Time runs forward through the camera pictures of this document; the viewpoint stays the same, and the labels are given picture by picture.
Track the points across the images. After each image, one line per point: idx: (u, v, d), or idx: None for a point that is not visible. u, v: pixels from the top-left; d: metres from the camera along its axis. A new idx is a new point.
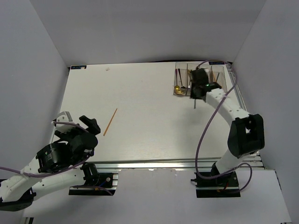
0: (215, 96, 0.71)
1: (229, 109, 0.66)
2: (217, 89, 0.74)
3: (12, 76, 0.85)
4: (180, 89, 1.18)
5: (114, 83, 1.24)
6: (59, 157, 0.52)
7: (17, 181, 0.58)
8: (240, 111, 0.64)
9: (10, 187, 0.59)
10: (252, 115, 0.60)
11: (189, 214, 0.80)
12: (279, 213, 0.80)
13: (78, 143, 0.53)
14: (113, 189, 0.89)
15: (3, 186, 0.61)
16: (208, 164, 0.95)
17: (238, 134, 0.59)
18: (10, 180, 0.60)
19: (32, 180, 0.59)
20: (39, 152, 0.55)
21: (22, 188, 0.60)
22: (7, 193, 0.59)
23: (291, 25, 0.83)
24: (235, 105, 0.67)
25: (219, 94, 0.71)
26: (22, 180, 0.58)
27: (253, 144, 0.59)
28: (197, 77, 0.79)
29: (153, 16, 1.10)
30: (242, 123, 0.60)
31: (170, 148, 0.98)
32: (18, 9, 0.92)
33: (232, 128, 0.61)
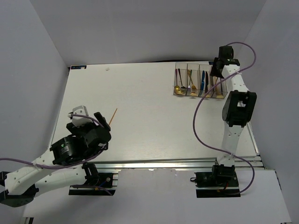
0: (229, 70, 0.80)
1: (234, 83, 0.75)
2: (235, 65, 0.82)
3: (12, 76, 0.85)
4: (180, 89, 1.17)
5: (114, 83, 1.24)
6: (75, 150, 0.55)
7: (26, 173, 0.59)
8: (242, 87, 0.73)
9: (18, 179, 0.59)
10: (249, 93, 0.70)
11: (189, 214, 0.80)
12: (279, 213, 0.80)
13: (93, 135, 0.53)
14: (112, 189, 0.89)
15: (9, 178, 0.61)
16: (209, 164, 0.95)
17: (231, 102, 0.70)
18: (18, 172, 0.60)
19: (41, 173, 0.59)
20: (54, 144, 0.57)
21: (30, 180, 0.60)
22: (14, 185, 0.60)
23: (291, 25, 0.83)
24: (240, 81, 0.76)
25: (233, 69, 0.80)
26: (32, 172, 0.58)
27: (240, 115, 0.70)
28: (222, 51, 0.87)
29: (153, 15, 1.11)
30: (238, 96, 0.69)
31: (170, 148, 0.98)
32: (18, 9, 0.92)
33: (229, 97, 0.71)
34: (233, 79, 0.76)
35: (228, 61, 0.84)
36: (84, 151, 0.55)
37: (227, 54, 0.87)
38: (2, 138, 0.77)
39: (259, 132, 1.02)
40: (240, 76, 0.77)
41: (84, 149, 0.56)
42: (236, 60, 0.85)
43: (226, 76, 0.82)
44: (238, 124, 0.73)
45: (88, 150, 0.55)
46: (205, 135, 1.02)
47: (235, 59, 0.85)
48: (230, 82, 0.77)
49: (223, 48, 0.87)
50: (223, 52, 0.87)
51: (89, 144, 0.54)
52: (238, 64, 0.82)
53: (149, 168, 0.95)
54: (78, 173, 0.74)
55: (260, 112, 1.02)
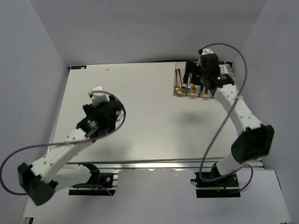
0: (226, 95, 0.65)
1: (239, 115, 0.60)
2: (229, 85, 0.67)
3: (12, 77, 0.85)
4: (180, 89, 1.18)
5: (114, 84, 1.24)
6: (100, 123, 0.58)
7: (61, 151, 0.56)
8: (252, 120, 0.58)
9: (51, 161, 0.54)
10: (264, 126, 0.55)
11: (189, 214, 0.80)
12: (279, 214, 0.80)
13: (111, 106, 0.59)
14: (113, 189, 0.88)
15: (38, 164, 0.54)
16: (209, 164, 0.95)
17: (245, 144, 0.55)
18: (49, 155, 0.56)
19: (74, 151, 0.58)
20: (79, 123, 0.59)
21: (62, 160, 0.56)
22: (47, 168, 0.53)
23: (291, 25, 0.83)
24: (247, 110, 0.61)
25: (231, 93, 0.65)
26: (65, 151, 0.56)
27: (256, 154, 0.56)
28: (207, 63, 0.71)
29: (153, 16, 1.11)
30: (252, 135, 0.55)
31: (170, 148, 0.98)
32: (18, 9, 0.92)
33: (240, 136, 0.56)
34: (237, 109, 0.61)
35: (218, 79, 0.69)
36: (108, 121, 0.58)
37: (214, 66, 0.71)
38: (2, 138, 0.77)
39: None
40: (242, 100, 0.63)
41: (107, 121, 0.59)
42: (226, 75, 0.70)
43: (223, 101, 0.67)
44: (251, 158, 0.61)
45: (110, 121, 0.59)
46: (201, 135, 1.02)
47: (225, 75, 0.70)
48: (234, 115, 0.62)
49: (208, 60, 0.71)
50: (208, 65, 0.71)
51: (110, 114, 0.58)
52: (233, 83, 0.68)
53: (149, 168, 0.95)
54: (82, 169, 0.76)
55: (260, 112, 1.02)
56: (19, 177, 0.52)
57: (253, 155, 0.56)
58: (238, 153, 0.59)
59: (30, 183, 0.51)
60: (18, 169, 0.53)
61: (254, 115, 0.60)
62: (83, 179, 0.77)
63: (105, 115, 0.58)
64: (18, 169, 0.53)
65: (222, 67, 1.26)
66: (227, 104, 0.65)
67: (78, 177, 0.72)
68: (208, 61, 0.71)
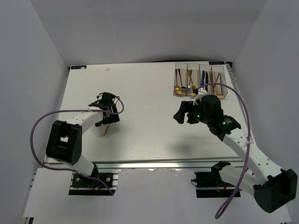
0: (237, 141, 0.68)
1: (257, 163, 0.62)
2: (237, 130, 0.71)
3: (12, 76, 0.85)
4: (180, 89, 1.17)
5: (114, 83, 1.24)
6: (105, 103, 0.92)
7: (87, 115, 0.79)
8: (271, 166, 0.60)
9: (81, 118, 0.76)
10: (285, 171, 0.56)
11: (189, 214, 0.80)
12: (280, 214, 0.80)
13: (108, 94, 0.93)
14: (113, 189, 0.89)
15: (70, 120, 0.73)
16: (208, 164, 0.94)
17: (273, 196, 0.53)
18: (77, 117, 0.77)
19: (93, 118, 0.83)
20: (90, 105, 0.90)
21: (88, 122, 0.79)
22: (80, 121, 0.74)
23: (291, 26, 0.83)
24: (262, 156, 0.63)
25: (240, 138, 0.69)
26: (90, 115, 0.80)
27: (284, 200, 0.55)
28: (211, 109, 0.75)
29: (153, 16, 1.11)
30: (277, 183, 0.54)
31: (170, 148, 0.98)
32: (18, 10, 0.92)
33: (265, 187, 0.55)
34: (253, 157, 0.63)
35: (223, 124, 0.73)
36: (109, 104, 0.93)
37: (216, 111, 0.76)
38: (2, 138, 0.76)
39: (259, 132, 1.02)
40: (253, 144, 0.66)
41: (109, 102, 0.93)
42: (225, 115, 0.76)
43: (232, 145, 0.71)
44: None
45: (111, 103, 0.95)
46: (199, 136, 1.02)
47: (229, 120, 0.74)
48: (250, 162, 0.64)
49: (210, 106, 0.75)
50: (211, 109, 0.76)
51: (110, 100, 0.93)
52: (239, 126, 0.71)
53: (149, 168, 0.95)
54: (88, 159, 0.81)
55: (260, 112, 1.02)
56: (56, 131, 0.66)
57: (281, 201, 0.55)
58: (264, 201, 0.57)
59: (71, 131, 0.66)
60: (54, 126, 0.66)
61: (271, 160, 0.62)
62: (86, 170, 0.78)
63: (106, 100, 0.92)
64: (54, 126, 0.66)
65: (221, 67, 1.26)
66: (238, 149, 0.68)
67: (82, 164, 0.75)
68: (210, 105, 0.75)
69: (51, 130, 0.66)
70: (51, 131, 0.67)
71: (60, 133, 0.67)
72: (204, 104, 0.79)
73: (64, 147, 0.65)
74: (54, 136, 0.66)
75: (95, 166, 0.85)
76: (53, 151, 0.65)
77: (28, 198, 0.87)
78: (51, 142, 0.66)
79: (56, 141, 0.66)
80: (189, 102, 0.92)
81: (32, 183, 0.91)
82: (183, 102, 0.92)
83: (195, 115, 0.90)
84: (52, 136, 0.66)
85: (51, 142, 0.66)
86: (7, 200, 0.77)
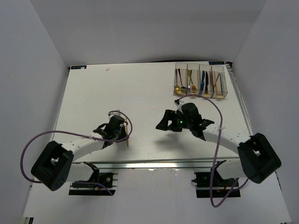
0: (211, 131, 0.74)
1: (230, 137, 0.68)
2: (212, 124, 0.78)
3: (12, 77, 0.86)
4: (180, 89, 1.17)
5: (114, 83, 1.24)
6: (110, 131, 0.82)
7: (86, 141, 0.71)
8: (241, 136, 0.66)
9: (78, 144, 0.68)
10: (253, 136, 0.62)
11: (189, 214, 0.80)
12: (280, 214, 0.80)
13: (116, 119, 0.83)
14: (113, 189, 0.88)
15: (67, 144, 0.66)
16: (208, 164, 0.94)
17: (248, 157, 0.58)
18: (75, 141, 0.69)
19: (92, 147, 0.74)
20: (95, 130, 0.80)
21: (84, 150, 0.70)
22: (74, 148, 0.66)
23: (291, 26, 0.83)
24: (232, 132, 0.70)
25: (214, 128, 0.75)
26: (88, 142, 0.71)
27: (268, 162, 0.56)
28: (190, 115, 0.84)
29: (153, 16, 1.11)
30: (248, 146, 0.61)
31: (170, 148, 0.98)
32: (18, 9, 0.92)
33: (241, 154, 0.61)
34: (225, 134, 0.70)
35: (201, 125, 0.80)
36: (115, 130, 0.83)
37: (195, 115, 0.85)
38: (1, 138, 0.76)
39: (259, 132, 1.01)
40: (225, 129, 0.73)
41: (114, 129, 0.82)
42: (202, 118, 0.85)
43: (212, 138, 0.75)
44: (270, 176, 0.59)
45: (118, 129, 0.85)
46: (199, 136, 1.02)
47: (206, 120, 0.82)
48: (223, 141, 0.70)
49: (190, 112, 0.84)
50: (190, 115, 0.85)
51: (117, 127, 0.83)
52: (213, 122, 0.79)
53: (149, 168, 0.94)
54: (85, 165, 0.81)
55: (260, 112, 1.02)
56: (49, 152, 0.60)
57: (265, 164, 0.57)
58: (250, 171, 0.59)
59: (62, 155, 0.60)
60: (47, 146, 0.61)
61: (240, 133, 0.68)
62: (83, 174, 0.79)
63: (112, 126, 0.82)
64: (47, 145, 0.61)
65: (221, 67, 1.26)
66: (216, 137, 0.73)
67: (76, 171, 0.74)
68: (189, 112, 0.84)
69: (44, 149, 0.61)
70: (43, 150, 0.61)
71: (52, 155, 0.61)
72: (183, 111, 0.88)
73: (49, 170, 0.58)
74: (45, 155, 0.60)
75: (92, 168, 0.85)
76: (38, 172, 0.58)
77: (28, 198, 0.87)
78: (39, 161, 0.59)
79: (45, 162, 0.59)
80: (172, 111, 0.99)
81: (32, 183, 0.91)
82: (167, 110, 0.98)
83: (178, 121, 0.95)
84: (41, 156, 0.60)
85: (38, 161, 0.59)
86: (7, 200, 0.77)
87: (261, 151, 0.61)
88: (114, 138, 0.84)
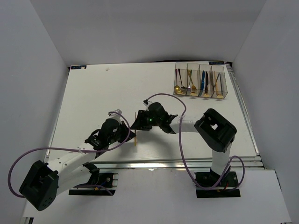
0: (175, 121, 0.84)
1: (189, 121, 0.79)
2: (175, 117, 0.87)
3: (12, 77, 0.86)
4: (180, 89, 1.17)
5: (114, 84, 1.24)
6: (104, 138, 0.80)
7: (74, 157, 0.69)
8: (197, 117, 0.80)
9: (65, 162, 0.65)
10: (207, 112, 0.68)
11: (189, 214, 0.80)
12: (280, 214, 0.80)
13: (108, 127, 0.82)
14: (113, 189, 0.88)
15: (53, 163, 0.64)
16: (209, 164, 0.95)
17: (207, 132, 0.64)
18: (62, 158, 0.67)
19: (82, 160, 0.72)
20: (87, 139, 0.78)
21: (74, 166, 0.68)
22: (60, 167, 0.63)
23: (291, 26, 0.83)
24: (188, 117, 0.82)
25: (177, 119, 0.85)
26: (77, 157, 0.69)
27: (226, 130, 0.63)
28: (158, 114, 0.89)
29: (153, 16, 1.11)
30: (204, 122, 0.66)
31: (161, 141, 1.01)
32: (18, 9, 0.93)
33: (202, 132, 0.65)
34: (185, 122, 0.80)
35: (168, 122, 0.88)
36: (109, 137, 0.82)
37: (163, 114, 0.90)
38: (1, 138, 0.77)
39: (259, 133, 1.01)
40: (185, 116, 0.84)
41: (107, 136, 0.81)
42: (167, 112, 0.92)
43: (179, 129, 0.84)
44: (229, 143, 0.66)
45: (111, 135, 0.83)
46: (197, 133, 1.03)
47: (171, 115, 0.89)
48: (186, 127, 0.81)
49: (157, 111, 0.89)
50: (159, 114, 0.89)
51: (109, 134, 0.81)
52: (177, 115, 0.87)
53: (149, 168, 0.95)
54: (82, 169, 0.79)
55: (260, 112, 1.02)
56: (34, 172, 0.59)
57: (223, 133, 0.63)
58: (212, 143, 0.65)
59: (47, 177, 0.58)
60: (33, 165, 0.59)
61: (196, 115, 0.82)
62: (82, 178, 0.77)
63: (104, 133, 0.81)
64: (32, 166, 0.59)
65: (221, 67, 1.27)
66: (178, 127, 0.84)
67: (74, 180, 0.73)
68: (157, 112, 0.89)
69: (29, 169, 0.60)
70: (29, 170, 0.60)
71: (38, 175, 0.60)
72: (151, 112, 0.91)
73: (37, 190, 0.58)
74: (32, 176, 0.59)
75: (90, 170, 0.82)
76: (26, 193, 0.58)
77: None
78: (26, 181, 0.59)
79: (32, 182, 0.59)
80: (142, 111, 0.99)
81: None
82: (138, 112, 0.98)
83: (147, 120, 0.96)
84: (28, 176, 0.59)
85: (25, 182, 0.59)
86: (7, 201, 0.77)
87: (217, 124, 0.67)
88: (107, 145, 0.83)
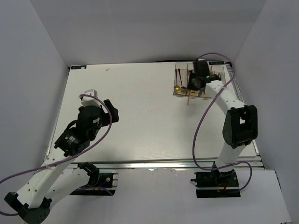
0: (213, 87, 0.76)
1: (226, 99, 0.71)
2: (218, 81, 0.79)
3: (12, 77, 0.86)
4: (180, 89, 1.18)
5: (113, 84, 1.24)
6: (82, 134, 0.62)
7: (43, 177, 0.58)
8: (236, 102, 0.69)
9: (35, 187, 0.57)
10: (248, 107, 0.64)
11: (189, 214, 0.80)
12: (280, 214, 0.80)
13: (85, 117, 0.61)
14: (113, 189, 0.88)
15: (22, 193, 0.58)
16: (209, 164, 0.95)
17: (232, 124, 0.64)
18: (32, 182, 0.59)
19: (57, 172, 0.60)
20: (57, 141, 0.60)
21: (48, 183, 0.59)
22: (31, 196, 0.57)
23: (291, 26, 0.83)
24: (231, 96, 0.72)
25: (217, 86, 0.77)
26: (46, 175, 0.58)
27: (248, 133, 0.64)
28: (199, 68, 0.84)
29: (153, 16, 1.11)
30: (237, 114, 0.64)
31: (161, 141, 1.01)
32: (18, 10, 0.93)
33: (228, 118, 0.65)
34: (223, 96, 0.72)
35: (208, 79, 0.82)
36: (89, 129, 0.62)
37: (204, 70, 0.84)
38: (1, 138, 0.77)
39: (259, 133, 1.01)
40: (227, 91, 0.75)
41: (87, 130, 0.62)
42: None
43: (211, 94, 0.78)
44: (242, 143, 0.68)
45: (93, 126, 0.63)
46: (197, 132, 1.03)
47: (214, 75, 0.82)
48: (219, 100, 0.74)
49: (199, 65, 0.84)
50: (200, 70, 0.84)
51: (88, 126, 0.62)
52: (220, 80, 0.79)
53: (149, 168, 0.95)
54: (79, 173, 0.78)
55: (260, 112, 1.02)
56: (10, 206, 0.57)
57: (244, 133, 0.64)
58: (228, 133, 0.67)
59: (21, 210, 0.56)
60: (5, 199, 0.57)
61: (238, 100, 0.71)
62: (79, 183, 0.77)
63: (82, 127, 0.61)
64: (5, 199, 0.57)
65: (221, 67, 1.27)
66: (214, 94, 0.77)
67: (68, 186, 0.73)
68: (199, 66, 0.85)
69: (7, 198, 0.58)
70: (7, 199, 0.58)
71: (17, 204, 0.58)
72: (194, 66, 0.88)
73: None
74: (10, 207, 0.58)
75: (88, 172, 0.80)
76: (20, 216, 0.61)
77: None
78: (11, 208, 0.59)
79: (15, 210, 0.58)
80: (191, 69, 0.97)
81: None
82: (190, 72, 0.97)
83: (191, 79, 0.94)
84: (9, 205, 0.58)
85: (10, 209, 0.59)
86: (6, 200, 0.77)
87: (246, 120, 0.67)
88: (89, 138, 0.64)
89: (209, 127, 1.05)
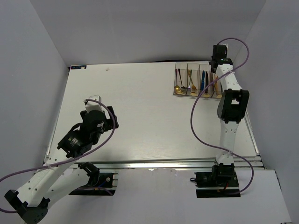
0: (222, 69, 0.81)
1: (227, 81, 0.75)
2: (229, 65, 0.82)
3: (12, 77, 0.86)
4: (180, 89, 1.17)
5: (113, 83, 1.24)
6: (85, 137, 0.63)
7: (44, 176, 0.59)
8: (235, 86, 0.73)
9: (35, 185, 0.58)
10: (243, 91, 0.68)
11: (189, 214, 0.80)
12: (280, 214, 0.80)
13: (90, 121, 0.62)
14: (113, 189, 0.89)
15: (22, 191, 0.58)
16: (209, 164, 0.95)
17: (224, 103, 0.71)
18: (32, 180, 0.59)
19: (59, 172, 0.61)
20: (61, 142, 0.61)
21: (49, 182, 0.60)
22: (31, 194, 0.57)
23: (291, 25, 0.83)
24: (234, 80, 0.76)
25: (226, 68, 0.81)
26: (48, 174, 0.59)
27: (237, 112, 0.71)
28: (216, 50, 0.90)
29: (153, 16, 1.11)
30: (231, 95, 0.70)
31: (161, 141, 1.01)
32: (18, 9, 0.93)
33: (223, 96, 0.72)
34: (226, 78, 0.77)
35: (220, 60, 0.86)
36: (92, 133, 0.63)
37: (221, 52, 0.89)
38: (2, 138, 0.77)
39: (259, 133, 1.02)
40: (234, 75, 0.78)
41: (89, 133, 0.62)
42: (229, 59, 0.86)
43: (219, 75, 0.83)
44: (234, 120, 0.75)
45: (96, 130, 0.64)
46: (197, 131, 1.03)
47: (228, 59, 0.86)
48: (223, 81, 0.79)
49: (217, 47, 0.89)
50: (217, 52, 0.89)
51: (92, 129, 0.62)
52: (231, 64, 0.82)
53: (149, 168, 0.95)
54: (79, 174, 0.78)
55: (260, 112, 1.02)
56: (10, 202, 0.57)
57: (232, 112, 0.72)
58: (221, 108, 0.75)
59: (20, 208, 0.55)
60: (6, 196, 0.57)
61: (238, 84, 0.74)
62: (80, 183, 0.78)
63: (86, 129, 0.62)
64: (6, 195, 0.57)
65: None
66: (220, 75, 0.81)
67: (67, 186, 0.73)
68: (217, 48, 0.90)
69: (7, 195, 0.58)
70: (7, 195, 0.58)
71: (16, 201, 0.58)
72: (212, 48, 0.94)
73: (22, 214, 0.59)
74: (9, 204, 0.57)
75: (88, 172, 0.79)
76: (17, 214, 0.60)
77: None
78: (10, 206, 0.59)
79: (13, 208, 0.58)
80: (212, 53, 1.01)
81: None
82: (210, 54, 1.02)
83: None
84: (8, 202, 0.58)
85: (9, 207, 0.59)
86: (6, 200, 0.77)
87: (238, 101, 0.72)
88: (91, 142, 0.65)
89: (209, 126, 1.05)
